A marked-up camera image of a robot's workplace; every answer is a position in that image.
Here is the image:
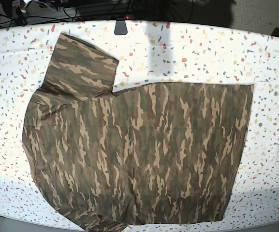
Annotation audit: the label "black cables behind table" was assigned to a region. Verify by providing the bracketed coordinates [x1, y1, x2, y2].
[0, 0, 195, 27]

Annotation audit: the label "camouflage T-shirt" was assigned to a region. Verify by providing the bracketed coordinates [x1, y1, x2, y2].
[22, 33, 254, 232]

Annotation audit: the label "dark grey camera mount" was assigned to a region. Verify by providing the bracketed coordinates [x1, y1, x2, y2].
[114, 20, 128, 36]

